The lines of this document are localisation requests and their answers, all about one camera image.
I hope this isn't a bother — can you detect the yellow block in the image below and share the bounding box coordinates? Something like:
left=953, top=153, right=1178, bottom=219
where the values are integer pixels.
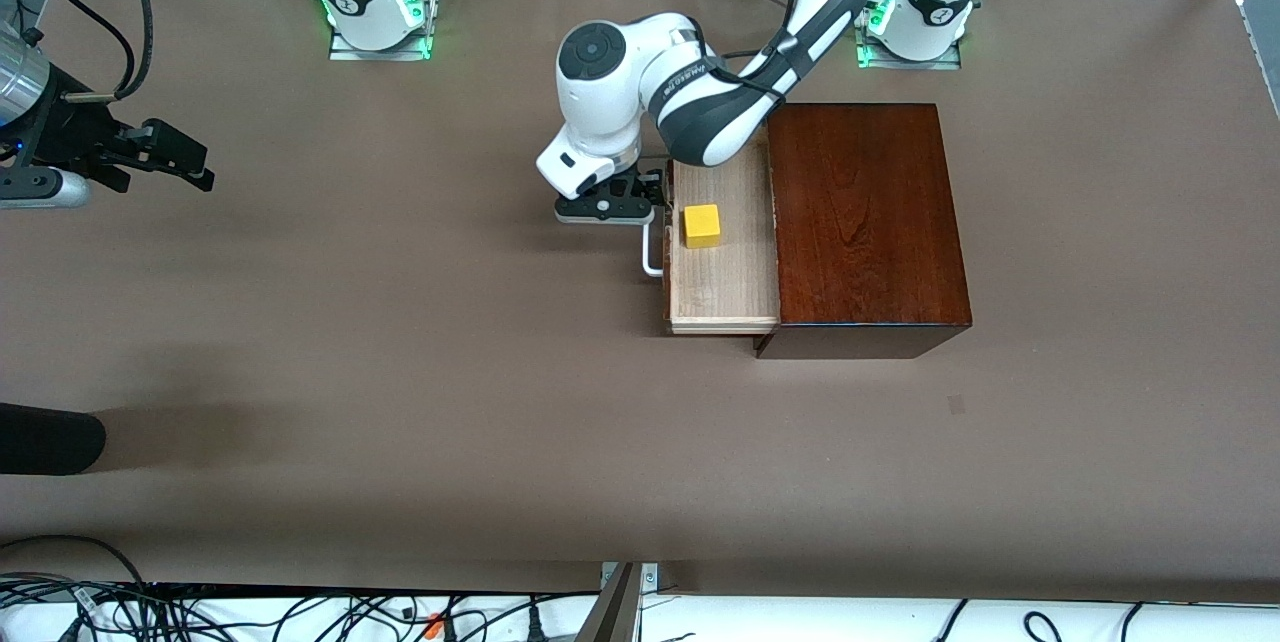
left=683, top=204, right=722, bottom=249

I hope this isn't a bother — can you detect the light wooden drawer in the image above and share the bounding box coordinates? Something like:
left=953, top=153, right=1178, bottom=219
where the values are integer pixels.
left=663, top=127, right=781, bottom=335

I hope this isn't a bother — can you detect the dark wooden cabinet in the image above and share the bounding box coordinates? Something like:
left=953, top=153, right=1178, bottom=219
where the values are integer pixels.
left=753, top=103, right=973, bottom=360

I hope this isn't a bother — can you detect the black ribbed foam cylinder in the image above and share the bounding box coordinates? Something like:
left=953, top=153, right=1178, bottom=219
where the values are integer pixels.
left=0, top=403, right=107, bottom=476

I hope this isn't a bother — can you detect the brown table cover sheet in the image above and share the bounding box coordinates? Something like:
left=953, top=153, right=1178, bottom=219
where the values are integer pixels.
left=0, top=0, right=1280, bottom=595

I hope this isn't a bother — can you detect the dark metal bar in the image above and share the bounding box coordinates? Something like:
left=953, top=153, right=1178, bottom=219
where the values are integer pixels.
left=575, top=562, right=643, bottom=642

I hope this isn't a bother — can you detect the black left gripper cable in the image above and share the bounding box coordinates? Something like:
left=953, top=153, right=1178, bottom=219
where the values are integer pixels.
left=700, top=34, right=801, bottom=95

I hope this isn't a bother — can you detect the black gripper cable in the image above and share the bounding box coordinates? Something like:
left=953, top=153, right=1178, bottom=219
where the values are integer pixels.
left=10, top=0, right=219, bottom=103
left=700, top=34, right=801, bottom=95

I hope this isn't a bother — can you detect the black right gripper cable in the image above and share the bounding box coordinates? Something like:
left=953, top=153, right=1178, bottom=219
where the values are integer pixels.
left=10, top=0, right=219, bottom=103

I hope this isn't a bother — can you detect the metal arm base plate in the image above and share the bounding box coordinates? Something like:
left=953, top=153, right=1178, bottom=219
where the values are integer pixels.
left=855, top=0, right=963, bottom=71
left=328, top=0, right=433, bottom=61

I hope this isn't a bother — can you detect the silver corner bracket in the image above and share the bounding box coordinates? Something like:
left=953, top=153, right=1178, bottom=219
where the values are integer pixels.
left=600, top=562, right=661, bottom=613

